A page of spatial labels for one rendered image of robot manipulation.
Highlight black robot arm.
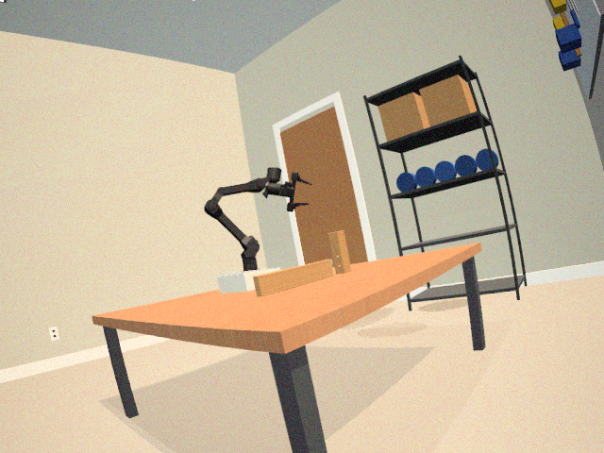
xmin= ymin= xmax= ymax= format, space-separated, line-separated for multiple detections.
xmin=204 ymin=167 xmax=294 ymax=272

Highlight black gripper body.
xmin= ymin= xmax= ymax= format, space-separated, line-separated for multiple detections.
xmin=277 ymin=172 xmax=298 ymax=212

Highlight wooden post with slot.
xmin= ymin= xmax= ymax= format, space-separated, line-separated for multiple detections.
xmin=328 ymin=230 xmax=351 ymax=275

